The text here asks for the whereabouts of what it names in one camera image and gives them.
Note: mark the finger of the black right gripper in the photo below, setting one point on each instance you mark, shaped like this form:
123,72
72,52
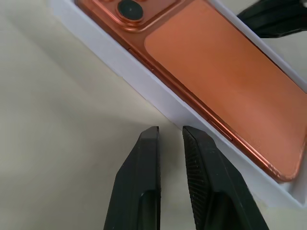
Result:
216,182

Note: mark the orange smartphone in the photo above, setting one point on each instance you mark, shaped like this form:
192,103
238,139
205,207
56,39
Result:
211,72

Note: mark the white phone box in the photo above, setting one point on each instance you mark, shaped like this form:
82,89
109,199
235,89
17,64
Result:
153,88

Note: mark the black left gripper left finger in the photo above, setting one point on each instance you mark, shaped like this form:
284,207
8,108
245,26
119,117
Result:
134,182

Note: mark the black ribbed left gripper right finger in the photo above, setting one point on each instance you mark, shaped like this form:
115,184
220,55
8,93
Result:
271,18

